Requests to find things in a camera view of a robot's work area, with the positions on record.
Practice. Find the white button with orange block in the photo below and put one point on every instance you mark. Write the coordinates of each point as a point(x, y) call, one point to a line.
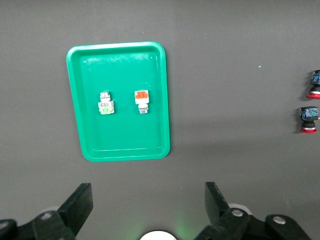
point(142, 97)

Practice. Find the dark grey table mat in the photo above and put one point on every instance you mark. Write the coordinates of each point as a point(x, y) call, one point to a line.
point(225, 150)

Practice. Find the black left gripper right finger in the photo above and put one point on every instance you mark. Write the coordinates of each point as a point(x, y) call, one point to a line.
point(225, 225)

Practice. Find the green plastic tray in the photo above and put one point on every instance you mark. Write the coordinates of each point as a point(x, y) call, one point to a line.
point(120, 135)

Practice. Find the white button with green block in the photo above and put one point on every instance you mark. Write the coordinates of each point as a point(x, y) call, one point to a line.
point(106, 106)

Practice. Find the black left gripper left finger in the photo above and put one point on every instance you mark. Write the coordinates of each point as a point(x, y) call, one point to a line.
point(62, 222)

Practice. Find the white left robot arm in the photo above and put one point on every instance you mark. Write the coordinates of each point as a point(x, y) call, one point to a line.
point(158, 235)

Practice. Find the red-capped black push button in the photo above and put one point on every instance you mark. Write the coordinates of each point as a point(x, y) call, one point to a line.
point(315, 82)
point(309, 116)

